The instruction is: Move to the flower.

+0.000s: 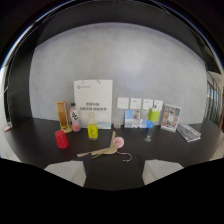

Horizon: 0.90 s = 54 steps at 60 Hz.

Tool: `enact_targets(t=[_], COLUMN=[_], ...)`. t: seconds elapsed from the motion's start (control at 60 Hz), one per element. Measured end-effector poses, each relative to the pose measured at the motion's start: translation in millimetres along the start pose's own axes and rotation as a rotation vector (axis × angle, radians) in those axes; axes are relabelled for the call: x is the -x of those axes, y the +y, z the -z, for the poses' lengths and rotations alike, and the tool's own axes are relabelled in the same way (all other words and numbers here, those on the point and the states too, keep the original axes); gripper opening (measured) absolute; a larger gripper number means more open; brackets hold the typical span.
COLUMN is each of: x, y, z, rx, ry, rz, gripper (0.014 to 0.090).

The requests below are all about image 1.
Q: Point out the white wall socket plate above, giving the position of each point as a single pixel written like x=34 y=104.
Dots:
x=147 y=104
x=158 y=104

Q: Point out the blue and white card box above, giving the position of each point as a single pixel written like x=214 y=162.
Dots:
x=136 y=119

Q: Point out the yellow drink bottle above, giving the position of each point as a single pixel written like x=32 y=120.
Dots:
x=92 y=128

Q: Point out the colourful picture brochure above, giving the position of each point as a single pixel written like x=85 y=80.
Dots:
x=171 y=117

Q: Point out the clear bottle with pink label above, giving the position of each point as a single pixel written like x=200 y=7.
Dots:
x=74 y=117

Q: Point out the clear stemmed glass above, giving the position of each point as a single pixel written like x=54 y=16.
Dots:
x=149 y=132

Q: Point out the small clear cube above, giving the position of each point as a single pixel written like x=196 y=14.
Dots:
x=116 y=125

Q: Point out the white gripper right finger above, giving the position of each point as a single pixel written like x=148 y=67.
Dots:
x=159 y=170

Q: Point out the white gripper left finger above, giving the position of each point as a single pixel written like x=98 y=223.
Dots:
x=71 y=169

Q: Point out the gold rectangular box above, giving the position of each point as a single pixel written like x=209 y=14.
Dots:
x=62 y=116

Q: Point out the wooden clothes hanger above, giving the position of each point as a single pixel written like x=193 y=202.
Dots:
x=103 y=149

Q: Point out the pink flower with green stem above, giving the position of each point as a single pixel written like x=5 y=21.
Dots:
x=118 y=142

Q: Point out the white paper shopping bag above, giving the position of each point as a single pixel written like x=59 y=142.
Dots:
x=93 y=101

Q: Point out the grey printed booklet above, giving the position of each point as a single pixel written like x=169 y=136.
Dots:
x=188 y=132

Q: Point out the red ribbed plastic cup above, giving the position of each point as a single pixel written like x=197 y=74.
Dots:
x=61 y=139

